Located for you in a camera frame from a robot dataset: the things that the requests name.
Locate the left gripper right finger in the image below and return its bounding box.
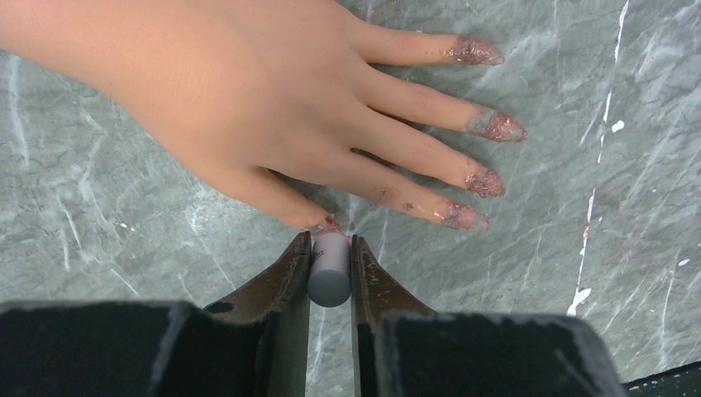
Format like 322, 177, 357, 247
350, 236, 627, 396

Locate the mannequin practice hand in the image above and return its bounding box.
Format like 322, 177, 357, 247
1, 1, 527, 236

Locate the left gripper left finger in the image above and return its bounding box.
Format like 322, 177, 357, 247
1, 233, 312, 396

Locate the white nail polish cap brush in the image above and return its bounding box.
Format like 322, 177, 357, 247
308, 232, 351, 308

